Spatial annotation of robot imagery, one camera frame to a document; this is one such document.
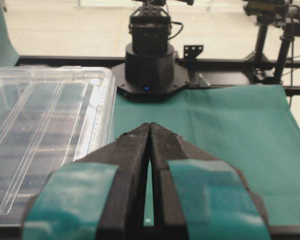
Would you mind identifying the left gripper black left finger green tape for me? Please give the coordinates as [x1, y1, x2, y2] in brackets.
[21, 123, 150, 240]

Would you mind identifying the left gripper black right finger green tape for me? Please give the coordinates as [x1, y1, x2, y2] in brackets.
[149, 123, 271, 240]

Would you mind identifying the clear plastic box lid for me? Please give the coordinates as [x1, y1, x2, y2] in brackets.
[0, 66, 117, 228]

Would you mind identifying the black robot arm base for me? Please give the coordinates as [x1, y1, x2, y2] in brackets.
[111, 0, 190, 96]

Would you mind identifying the green table cloth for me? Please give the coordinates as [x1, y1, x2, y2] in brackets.
[0, 1, 300, 240]

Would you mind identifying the black metal frame rail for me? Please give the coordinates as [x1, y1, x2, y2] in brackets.
[17, 55, 300, 97]

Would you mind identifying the black perforated bracket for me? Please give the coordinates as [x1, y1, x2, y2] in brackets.
[183, 44, 204, 60]

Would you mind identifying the black camera stand pole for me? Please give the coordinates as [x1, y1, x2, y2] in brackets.
[243, 0, 290, 84]

